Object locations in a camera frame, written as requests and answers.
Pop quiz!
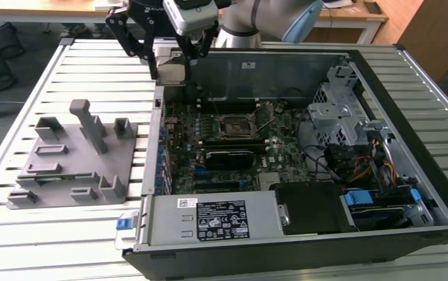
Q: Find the black plastic cover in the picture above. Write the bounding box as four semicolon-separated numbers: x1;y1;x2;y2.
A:
268;181;360;237

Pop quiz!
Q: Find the black RAM slot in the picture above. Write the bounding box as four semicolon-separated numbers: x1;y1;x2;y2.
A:
203;145;267;150
198;99;260;104
203;139;267;143
198;106;260;111
198;109;260;115
198;102;260;107
203;142;267;147
203;149;267;153

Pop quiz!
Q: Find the thick black wire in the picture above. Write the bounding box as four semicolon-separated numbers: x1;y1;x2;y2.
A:
303;142;344;185

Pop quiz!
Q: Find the wooden desk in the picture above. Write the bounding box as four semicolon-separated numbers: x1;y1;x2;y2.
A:
0;0;155;26
150;0;390;44

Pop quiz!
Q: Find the black graphics card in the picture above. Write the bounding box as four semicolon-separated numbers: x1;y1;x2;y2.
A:
204;149;255;172

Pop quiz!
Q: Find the silver CPU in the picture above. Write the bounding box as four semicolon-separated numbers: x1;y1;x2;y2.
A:
156;60;188;86

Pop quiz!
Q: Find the silver chipset heatsink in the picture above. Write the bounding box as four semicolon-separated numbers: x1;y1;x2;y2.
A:
258;172;283;189

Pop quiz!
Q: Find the black expansion slot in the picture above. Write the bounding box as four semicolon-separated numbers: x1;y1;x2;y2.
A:
195;181;258;191

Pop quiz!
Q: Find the blue disk carrier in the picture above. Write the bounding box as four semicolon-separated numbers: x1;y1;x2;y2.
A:
343;189;376;210

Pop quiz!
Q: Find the grey parts rack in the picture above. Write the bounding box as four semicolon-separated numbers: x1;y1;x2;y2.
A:
6;98;139;211

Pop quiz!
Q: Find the thin metal locking lever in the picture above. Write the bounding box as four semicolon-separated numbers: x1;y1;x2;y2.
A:
208;92;222;118
255;115;278;133

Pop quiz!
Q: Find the blue case latch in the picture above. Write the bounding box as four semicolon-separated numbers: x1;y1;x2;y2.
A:
116;218;136;231

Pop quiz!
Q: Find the metal socket cover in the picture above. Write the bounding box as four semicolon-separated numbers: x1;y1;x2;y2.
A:
250;101;278;125

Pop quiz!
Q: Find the red wire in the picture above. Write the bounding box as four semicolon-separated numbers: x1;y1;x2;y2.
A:
355;156;374;171

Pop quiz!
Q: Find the green motherboard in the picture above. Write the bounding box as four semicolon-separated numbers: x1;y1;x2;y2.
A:
162;98;312;196

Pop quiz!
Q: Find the orange wire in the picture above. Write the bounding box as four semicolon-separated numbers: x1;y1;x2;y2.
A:
379;159;400;184

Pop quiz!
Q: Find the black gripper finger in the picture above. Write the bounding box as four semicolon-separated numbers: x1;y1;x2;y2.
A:
104;8;159;80
176;25;220;66

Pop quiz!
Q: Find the yellow wire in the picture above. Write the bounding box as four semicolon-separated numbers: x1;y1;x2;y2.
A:
350;163;382;183

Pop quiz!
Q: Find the CPU socket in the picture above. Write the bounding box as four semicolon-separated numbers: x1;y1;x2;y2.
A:
216;113;260;139

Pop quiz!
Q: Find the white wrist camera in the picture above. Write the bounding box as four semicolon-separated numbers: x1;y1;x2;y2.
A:
163;0;220;36

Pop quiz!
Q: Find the black PC case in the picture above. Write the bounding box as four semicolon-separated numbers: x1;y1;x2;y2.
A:
122;46;448;281

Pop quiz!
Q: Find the grey power supply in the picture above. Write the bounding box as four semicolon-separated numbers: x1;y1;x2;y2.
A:
140;191;292;245

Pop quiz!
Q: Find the silver drive cage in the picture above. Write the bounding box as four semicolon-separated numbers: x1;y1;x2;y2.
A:
307;66;396;147

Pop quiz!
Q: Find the wooden cabinet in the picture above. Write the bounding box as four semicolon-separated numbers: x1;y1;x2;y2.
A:
372;0;448;83

